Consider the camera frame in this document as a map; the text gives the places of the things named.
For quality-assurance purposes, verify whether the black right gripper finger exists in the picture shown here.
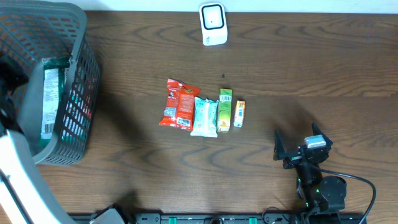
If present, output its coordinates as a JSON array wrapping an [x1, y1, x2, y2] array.
[[273, 130, 285, 161], [312, 123, 333, 146]]

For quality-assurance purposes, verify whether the small orange candy box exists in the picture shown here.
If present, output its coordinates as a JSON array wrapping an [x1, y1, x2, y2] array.
[[233, 100, 246, 128]]

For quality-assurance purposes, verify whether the green snack box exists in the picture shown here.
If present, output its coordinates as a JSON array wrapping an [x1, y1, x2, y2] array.
[[217, 88, 233, 133]]

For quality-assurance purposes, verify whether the white teal wipes packet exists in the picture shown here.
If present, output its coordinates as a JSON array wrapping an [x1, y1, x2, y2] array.
[[190, 97, 219, 138]]

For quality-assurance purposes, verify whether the red snack packet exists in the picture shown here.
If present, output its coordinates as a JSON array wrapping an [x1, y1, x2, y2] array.
[[159, 79, 200, 131]]

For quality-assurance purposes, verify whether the green white 3M packet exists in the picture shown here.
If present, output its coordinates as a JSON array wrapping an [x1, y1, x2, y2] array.
[[39, 57, 70, 147]]

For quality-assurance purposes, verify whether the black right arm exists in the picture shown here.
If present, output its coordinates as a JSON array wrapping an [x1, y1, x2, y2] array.
[[273, 123, 347, 223]]

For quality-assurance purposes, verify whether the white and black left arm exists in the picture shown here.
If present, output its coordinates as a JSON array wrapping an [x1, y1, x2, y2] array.
[[1, 53, 129, 224]]

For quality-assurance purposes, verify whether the grey plastic mesh basket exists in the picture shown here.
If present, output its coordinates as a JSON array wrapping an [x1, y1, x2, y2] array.
[[1, 1, 101, 166]]

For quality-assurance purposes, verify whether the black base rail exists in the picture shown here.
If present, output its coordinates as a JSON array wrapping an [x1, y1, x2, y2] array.
[[70, 212, 364, 224]]

